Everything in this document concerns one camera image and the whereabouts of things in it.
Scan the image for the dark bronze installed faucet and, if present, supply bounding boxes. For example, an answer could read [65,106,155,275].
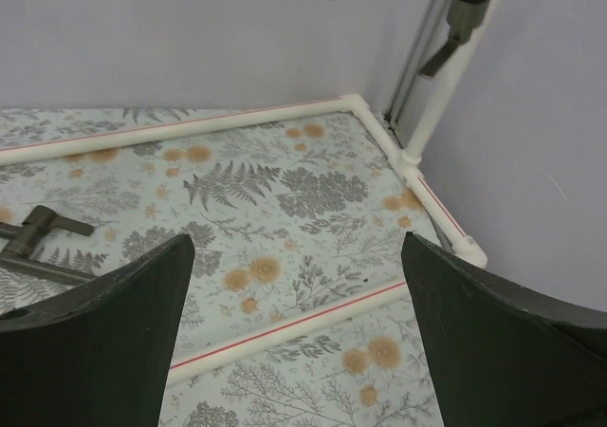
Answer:
[419,0,491,79]

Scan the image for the dark bronze long faucet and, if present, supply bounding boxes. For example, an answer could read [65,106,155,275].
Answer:
[0,205,99,287]

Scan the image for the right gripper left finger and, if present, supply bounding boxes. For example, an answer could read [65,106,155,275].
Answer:
[1,234,194,426]

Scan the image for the white PVC pipe frame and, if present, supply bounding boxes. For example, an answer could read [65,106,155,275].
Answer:
[1,0,501,386]

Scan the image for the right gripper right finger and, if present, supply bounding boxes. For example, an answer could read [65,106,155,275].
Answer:
[401,232,606,427]

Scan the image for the floral patterned table mat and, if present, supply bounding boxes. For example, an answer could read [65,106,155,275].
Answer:
[1,114,442,426]

